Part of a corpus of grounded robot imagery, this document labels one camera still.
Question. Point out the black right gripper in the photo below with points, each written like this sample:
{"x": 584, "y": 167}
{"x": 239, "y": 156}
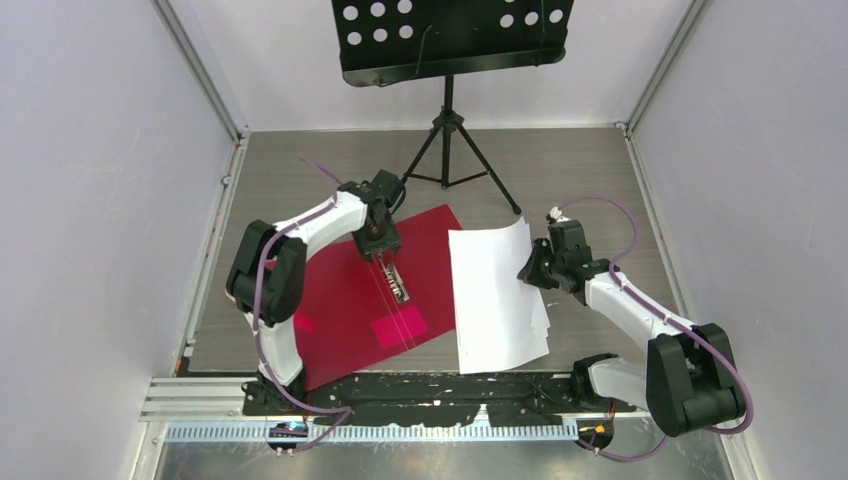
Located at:
{"x": 530, "y": 274}

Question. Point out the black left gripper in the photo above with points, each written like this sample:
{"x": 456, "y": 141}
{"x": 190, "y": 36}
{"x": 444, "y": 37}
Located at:
{"x": 390, "y": 241}

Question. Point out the stack of white paper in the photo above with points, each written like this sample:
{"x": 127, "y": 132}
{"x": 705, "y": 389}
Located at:
{"x": 501, "y": 322}

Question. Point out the red plastic folder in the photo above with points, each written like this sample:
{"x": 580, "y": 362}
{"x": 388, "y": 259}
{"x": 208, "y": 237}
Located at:
{"x": 343, "y": 323}

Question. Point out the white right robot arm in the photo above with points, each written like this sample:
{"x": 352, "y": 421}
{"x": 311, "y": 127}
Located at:
{"x": 688, "y": 380}

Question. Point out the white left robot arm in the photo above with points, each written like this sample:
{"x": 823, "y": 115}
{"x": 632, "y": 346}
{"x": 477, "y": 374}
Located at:
{"x": 266, "y": 279}

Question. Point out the metal folder clip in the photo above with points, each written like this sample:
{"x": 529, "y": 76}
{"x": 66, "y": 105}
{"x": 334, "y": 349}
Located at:
{"x": 394, "y": 282}

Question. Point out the black music stand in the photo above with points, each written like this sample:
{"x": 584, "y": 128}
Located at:
{"x": 383, "y": 43}

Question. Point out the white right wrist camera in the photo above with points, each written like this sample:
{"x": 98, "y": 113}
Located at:
{"x": 555, "y": 215}

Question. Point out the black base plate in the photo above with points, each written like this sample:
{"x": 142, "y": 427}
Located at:
{"x": 446, "y": 399}

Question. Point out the aluminium frame rail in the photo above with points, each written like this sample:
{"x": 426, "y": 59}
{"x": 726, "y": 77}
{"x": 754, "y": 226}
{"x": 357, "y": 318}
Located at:
{"x": 302, "y": 432}

